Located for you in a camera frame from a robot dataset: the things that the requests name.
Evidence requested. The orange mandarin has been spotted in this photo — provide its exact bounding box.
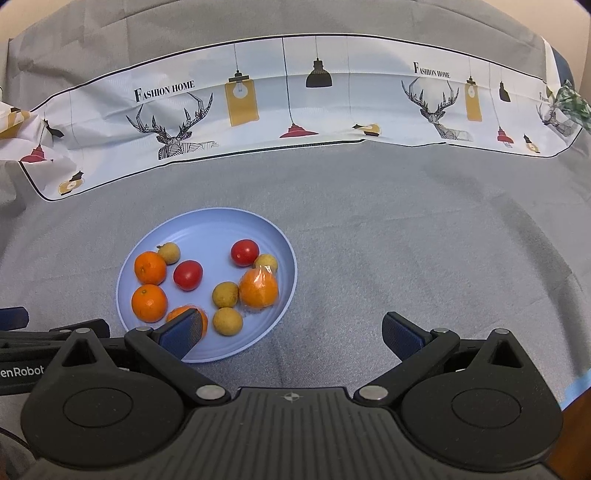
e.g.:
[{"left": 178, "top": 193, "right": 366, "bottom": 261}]
[
  {"left": 131, "top": 284, "right": 168, "bottom": 323},
  {"left": 134, "top": 250, "right": 168, "bottom": 285}
]

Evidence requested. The plastic-wrapped orange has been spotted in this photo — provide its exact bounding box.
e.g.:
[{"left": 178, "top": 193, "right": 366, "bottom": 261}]
[
  {"left": 165, "top": 305, "right": 209, "bottom": 340},
  {"left": 238, "top": 267, "right": 280, "bottom": 311}
]

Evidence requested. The green patterned cloth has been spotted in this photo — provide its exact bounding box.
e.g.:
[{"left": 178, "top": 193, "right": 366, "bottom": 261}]
[{"left": 551, "top": 79, "right": 591, "bottom": 134}]

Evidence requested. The white printed deer cloth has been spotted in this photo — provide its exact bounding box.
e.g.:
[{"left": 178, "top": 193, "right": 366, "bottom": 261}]
[{"left": 0, "top": 32, "right": 591, "bottom": 202}]

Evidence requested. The light blue sheet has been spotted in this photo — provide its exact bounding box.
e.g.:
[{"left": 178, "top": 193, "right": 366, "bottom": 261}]
[{"left": 563, "top": 374, "right": 585, "bottom": 409}]

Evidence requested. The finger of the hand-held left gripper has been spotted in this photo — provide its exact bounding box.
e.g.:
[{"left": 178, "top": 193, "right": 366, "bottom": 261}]
[
  {"left": 0, "top": 307, "right": 29, "bottom": 330},
  {"left": 0, "top": 319, "right": 110, "bottom": 354}
]

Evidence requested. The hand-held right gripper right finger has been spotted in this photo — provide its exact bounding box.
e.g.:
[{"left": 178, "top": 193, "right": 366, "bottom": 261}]
[{"left": 353, "top": 311, "right": 529, "bottom": 407}]

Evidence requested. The blue plastic plate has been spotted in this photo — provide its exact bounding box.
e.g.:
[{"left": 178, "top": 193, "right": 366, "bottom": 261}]
[{"left": 115, "top": 208, "right": 297, "bottom": 364}]

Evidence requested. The dark blue object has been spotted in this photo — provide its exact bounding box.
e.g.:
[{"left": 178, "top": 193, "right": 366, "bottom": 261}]
[{"left": 551, "top": 46, "right": 573, "bottom": 88}]

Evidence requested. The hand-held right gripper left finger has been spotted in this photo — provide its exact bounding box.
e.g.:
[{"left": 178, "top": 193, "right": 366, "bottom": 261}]
[{"left": 55, "top": 308, "right": 232, "bottom": 407}]

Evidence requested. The red cherry tomato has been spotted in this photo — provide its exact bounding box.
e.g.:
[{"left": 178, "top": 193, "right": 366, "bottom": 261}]
[
  {"left": 230, "top": 239, "right": 260, "bottom": 267},
  {"left": 173, "top": 260, "right": 204, "bottom": 291}
]

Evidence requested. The black cable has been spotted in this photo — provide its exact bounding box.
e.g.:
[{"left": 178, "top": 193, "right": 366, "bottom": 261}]
[{"left": 0, "top": 427, "right": 35, "bottom": 462}]

